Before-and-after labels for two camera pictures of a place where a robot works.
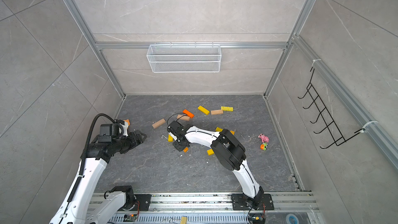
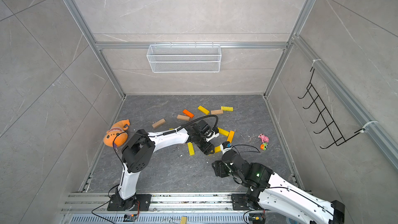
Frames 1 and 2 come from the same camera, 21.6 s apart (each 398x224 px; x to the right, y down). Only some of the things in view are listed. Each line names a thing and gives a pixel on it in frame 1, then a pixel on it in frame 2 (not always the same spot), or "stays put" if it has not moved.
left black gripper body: (123, 144) -> (207, 147)
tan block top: (216, 112) stays put
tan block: (158, 123) stays put
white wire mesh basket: (184, 58) stays put
